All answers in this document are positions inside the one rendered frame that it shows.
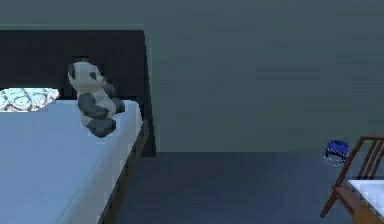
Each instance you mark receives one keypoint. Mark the black and white panda toy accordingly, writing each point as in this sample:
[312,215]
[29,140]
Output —
[91,100]

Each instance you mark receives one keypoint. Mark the blue round ball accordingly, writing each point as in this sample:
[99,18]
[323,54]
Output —
[336,150]

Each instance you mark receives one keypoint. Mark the bed with black headboard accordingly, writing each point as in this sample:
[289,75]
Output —
[50,160]

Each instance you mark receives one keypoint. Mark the white patterned pillow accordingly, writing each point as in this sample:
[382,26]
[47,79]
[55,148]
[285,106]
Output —
[26,99]

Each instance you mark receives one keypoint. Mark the brown wooden chair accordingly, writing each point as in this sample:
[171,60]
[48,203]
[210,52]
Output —
[346,195]

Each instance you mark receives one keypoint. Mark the white top wooden table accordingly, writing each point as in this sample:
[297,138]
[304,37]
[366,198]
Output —
[370,196]

